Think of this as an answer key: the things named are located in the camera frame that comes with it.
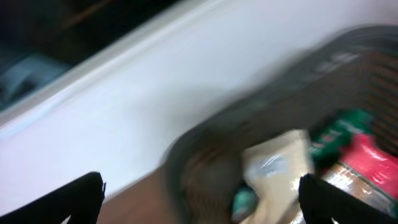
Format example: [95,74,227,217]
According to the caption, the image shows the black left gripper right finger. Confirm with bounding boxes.
[298,174,397,224]

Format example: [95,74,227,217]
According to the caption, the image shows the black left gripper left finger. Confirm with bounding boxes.
[1,172,106,224]

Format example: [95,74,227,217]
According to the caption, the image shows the red orange spaghetti packet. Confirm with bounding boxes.
[293,134,397,224]

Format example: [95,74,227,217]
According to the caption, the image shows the beige pouch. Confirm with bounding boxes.
[242,129,313,224]

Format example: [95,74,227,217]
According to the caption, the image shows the teal snack packet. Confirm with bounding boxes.
[231,186,259,223]

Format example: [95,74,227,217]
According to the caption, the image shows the grey plastic basket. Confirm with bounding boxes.
[163,26,397,223]

